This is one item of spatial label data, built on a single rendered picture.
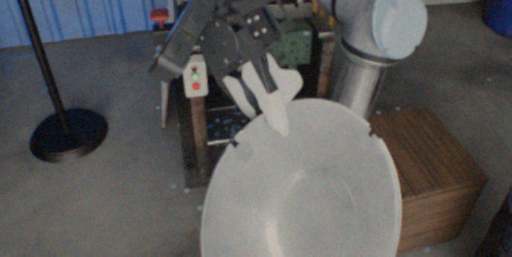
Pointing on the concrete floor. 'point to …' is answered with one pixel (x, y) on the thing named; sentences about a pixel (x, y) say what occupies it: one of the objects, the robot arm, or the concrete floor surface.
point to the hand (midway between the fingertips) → (273, 129)
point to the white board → (168, 22)
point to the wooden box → (429, 176)
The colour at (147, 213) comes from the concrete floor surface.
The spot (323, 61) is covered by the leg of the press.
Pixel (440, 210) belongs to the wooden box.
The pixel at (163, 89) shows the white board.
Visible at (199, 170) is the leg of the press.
